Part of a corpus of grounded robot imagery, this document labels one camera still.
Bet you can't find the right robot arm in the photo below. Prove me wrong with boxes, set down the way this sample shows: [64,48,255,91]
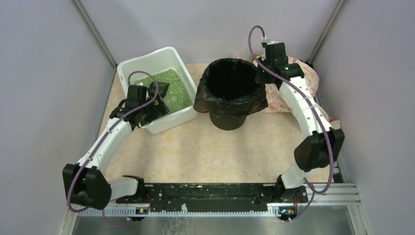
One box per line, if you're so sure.
[256,41,345,189]

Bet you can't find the white plastic litter box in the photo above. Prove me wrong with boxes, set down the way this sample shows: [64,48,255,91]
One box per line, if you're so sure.
[117,47,197,134]

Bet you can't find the pink floral cloth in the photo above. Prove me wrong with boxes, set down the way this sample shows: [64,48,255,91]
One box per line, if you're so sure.
[262,56,340,129]

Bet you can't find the black trash bin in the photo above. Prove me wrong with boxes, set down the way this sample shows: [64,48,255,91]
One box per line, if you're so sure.
[209,109,248,131]

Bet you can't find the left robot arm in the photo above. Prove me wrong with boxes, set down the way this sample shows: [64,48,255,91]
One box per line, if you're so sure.
[62,82,169,212]

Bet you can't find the black litter scoop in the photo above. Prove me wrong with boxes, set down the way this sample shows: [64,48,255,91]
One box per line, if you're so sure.
[147,82,170,105]

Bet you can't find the black garbage bag liner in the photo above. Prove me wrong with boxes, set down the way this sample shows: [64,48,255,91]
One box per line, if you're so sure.
[193,58,268,118]

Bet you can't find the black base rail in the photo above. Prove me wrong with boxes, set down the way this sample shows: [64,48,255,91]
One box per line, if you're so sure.
[77,176,312,218]

